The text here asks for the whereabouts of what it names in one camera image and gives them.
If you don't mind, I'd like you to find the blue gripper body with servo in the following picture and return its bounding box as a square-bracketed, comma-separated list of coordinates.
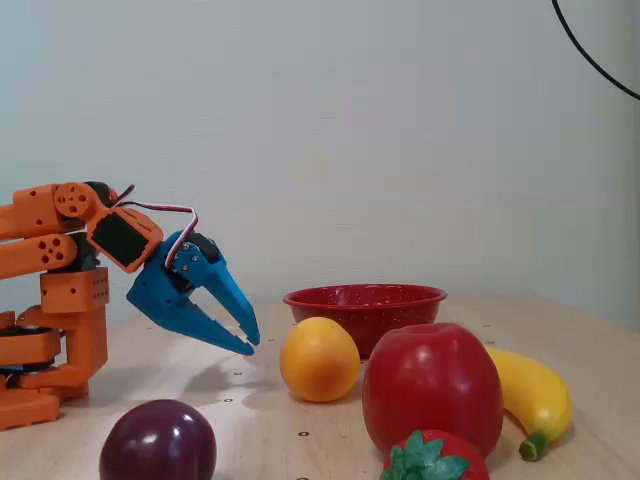
[126, 229, 222, 330]

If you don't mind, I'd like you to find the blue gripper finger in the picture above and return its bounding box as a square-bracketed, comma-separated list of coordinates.
[164, 298, 257, 357]
[173, 241, 262, 347]

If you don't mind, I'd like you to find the orange toy peach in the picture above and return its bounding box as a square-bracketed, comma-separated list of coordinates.
[279, 316, 362, 404]

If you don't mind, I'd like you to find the red speckled bowl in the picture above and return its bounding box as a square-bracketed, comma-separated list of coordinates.
[282, 283, 449, 360]

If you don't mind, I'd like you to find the purple toy plum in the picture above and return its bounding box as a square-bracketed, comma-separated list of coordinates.
[98, 398, 218, 480]

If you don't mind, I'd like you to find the red toy apple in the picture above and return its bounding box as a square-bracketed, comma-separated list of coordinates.
[361, 322, 505, 460]

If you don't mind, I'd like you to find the red toy strawberry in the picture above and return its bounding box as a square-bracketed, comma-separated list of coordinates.
[380, 428, 491, 480]

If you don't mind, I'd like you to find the yellow toy banana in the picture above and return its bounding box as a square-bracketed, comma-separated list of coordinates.
[483, 346, 573, 462]

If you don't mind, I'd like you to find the red white black servo wire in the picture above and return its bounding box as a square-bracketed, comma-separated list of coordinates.
[107, 185, 200, 267]

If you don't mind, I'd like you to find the black cable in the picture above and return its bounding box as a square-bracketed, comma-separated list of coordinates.
[551, 0, 640, 100]

